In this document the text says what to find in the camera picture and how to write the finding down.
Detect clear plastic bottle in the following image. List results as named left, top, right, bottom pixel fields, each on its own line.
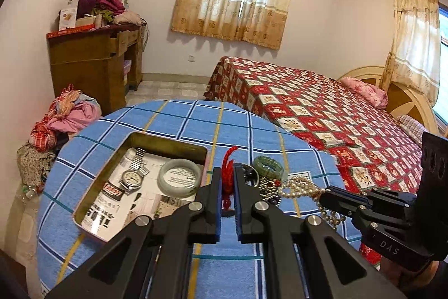
left=21, top=185, right=44, bottom=202

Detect pale jade bangle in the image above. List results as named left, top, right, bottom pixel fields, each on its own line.
left=157, top=159, right=204, bottom=195

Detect narrow beige patterned curtain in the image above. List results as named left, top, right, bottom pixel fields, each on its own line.
left=380, top=0, right=442, bottom=107

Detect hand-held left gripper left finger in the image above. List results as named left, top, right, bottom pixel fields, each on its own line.
left=45, top=166, right=225, bottom=299

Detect metallic small bead bracelet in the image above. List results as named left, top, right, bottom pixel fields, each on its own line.
left=257, top=178, right=282, bottom=208

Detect white pearl necklace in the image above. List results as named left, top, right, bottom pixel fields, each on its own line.
left=278, top=176, right=347, bottom=231

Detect rectangular metal tin box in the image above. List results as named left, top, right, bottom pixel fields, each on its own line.
left=72, top=131, right=209, bottom=244

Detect grey patterned cloth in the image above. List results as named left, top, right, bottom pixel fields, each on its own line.
left=17, top=141, right=58, bottom=187

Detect red tassel charm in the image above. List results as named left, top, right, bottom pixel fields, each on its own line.
left=220, top=146, right=239, bottom=208

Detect striped pillow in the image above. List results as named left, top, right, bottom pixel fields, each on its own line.
left=399, top=114, right=426, bottom=145

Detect round table with blue cloth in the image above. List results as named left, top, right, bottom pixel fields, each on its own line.
left=37, top=99, right=382, bottom=299

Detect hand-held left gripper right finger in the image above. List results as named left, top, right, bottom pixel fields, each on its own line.
left=233, top=164, right=408, bottom=299

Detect flat red box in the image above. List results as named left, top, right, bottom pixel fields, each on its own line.
left=46, top=25, right=95, bottom=39

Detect green jade bracelet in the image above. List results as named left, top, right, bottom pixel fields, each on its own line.
left=253, top=155, right=288, bottom=182

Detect colourful clothes heap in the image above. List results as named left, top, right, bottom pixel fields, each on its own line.
left=30, top=85, right=103, bottom=152

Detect silver wristwatch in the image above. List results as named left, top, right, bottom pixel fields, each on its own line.
left=117, top=148, right=151, bottom=194

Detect cream wooden headboard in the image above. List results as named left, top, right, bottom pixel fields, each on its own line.
left=336, top=66, right=440, bottom=135

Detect pink floral pillow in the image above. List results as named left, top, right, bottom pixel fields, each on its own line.
left=340, top=77, right=388, bottom=108

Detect bed with red quilt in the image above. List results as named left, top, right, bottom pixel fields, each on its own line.
left=204, top=56, right=431, bottom=268

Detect printed paper leaflet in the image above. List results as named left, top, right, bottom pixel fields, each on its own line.
left=82, top=148, right=205, bottom=238

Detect brown wooden desk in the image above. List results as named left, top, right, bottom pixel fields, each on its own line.
left=46, top=24, right=144, bottom=117

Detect white cardboard box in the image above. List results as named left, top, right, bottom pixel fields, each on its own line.
left=58, top=0, right=80, bottom=31

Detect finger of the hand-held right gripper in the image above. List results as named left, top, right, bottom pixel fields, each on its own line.
left=324, top=186, right=421, bottom=213
left=319, top=195, right=418, bottom=237

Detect purple and pink clothes heap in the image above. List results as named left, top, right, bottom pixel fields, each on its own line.
left=76, top=0, right=142, bottom=27

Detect stacked pink storage boxes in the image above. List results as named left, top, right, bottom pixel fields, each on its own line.
left=122, top=60, right=133, bottom=86

